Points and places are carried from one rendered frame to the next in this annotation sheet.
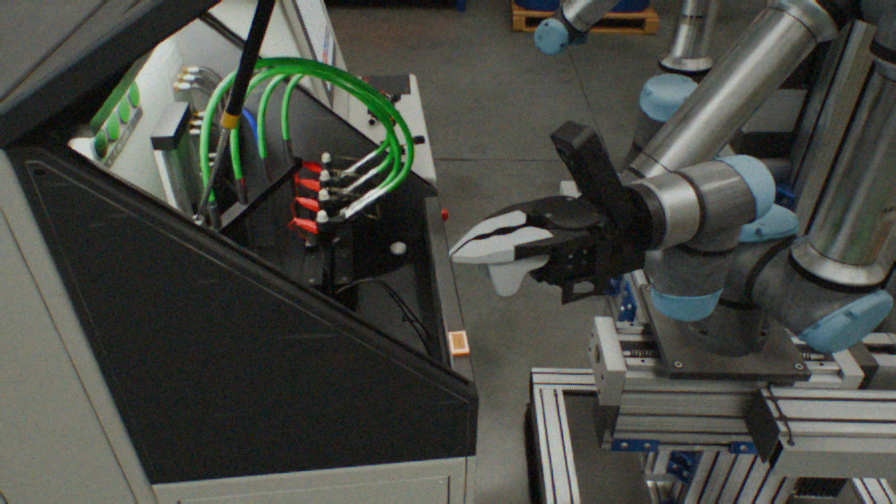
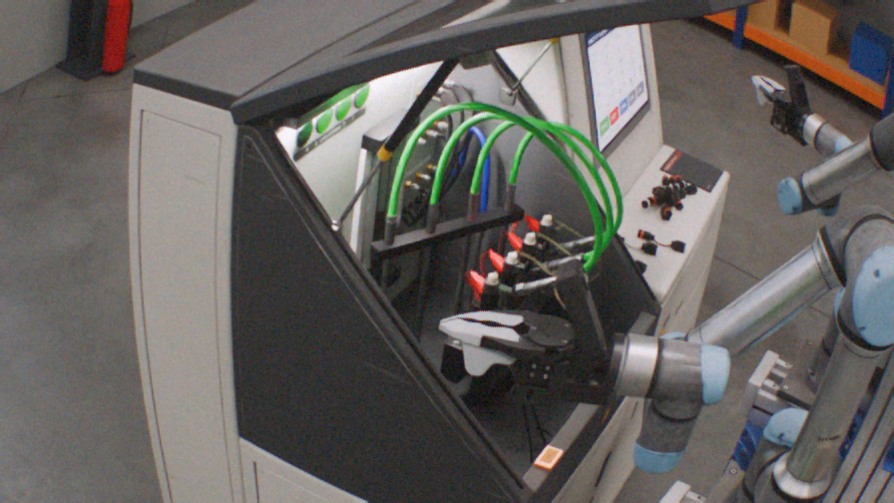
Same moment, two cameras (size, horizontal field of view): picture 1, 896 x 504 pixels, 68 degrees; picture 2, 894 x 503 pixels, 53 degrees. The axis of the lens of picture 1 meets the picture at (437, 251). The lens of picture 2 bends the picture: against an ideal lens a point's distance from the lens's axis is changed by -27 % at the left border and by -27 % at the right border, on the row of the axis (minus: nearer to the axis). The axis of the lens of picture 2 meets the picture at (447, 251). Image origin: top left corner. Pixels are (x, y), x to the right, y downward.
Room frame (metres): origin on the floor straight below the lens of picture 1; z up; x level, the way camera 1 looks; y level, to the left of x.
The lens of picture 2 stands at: (-0.47, -0.53, 2.22)
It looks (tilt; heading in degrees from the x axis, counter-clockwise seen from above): 32 degrees down; 29
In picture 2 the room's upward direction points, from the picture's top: 8 degrees clockwise
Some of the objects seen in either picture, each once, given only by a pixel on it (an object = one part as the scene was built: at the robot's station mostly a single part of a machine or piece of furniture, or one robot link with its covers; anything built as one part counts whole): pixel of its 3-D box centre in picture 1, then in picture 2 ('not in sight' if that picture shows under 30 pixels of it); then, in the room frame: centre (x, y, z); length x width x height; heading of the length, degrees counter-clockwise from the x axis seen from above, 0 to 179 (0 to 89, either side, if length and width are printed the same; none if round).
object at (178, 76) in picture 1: (195, 122); (428, 131); (1.28, 0.51, 1.20); 0.13 x 0.03 x 0.31; 6
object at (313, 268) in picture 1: (333, 262); (504, 338); (1.19, 0.24, 0.91); 0.34 x 0.10 x 0.15; 6
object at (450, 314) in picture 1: (443, 301); (585, 425); (1.09, -0.01, 0.87); 0.62 x 0.04 x 0.16; 6
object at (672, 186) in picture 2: (385, 105); (670, 193); (1.82, 0.16, 1.01); 0.23 x 0.11 x 0.06; 6
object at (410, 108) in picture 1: (386, 124); (665, 214); (1.78, 0.15, 0.97); 0.70 x 0.22 x 0.03; 6
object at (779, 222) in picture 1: (749, 248); (785, 453); (0.83, -0.49, 1.20); 0.13 x 0.12 x 0.14; 24
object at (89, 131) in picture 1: (136, 58); (377, 68); (1.04, 0.49, 1.43); 0.54 x 0.03 x 0.02; 6
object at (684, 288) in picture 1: (681, 262); (667, 423); (0.62, -0.29, 1.34); 0.11 x 0.08 x 0.11; 24
